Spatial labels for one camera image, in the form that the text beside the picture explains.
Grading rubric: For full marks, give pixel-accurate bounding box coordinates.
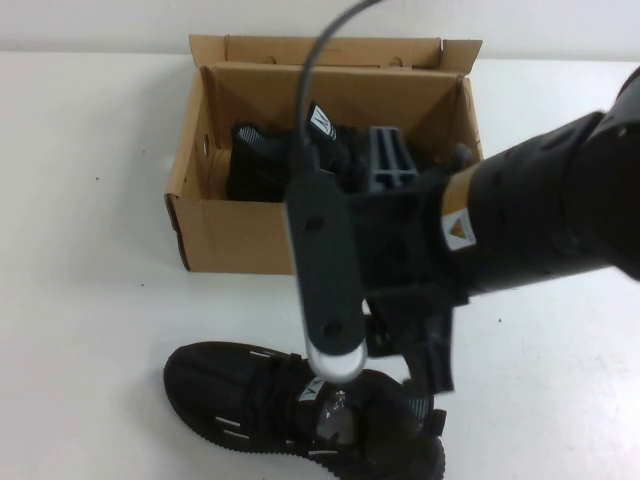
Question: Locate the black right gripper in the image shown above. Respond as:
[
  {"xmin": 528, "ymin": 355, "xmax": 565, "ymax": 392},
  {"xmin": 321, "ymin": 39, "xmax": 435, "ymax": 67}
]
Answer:
[{"xmin": 344, "ymin": 126, "xmax": 474, "ymax": 397}]

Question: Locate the black knit sneaker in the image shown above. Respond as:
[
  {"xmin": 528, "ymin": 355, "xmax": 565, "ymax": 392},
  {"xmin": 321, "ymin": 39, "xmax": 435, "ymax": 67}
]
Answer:
[
  {"xmin": 163, "ymin": 312, "xmax": 448, "ymax": 480},
  {"xmin": 225, "ymin": 100, "xmax": 454, "ymax": 201}
]

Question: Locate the brown cardboard shoe box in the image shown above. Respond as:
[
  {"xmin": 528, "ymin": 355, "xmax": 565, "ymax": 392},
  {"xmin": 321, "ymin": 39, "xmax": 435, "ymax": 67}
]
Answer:
[{"xmin": 163, "ymin": 33, "xmax": 489, "ymax": 275}]

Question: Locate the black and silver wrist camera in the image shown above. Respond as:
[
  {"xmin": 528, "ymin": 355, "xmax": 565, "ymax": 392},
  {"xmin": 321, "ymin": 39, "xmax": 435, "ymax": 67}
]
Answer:
[{"xmin": 283, "ymin": 144, "xmax": 370, "ymax": 387}]

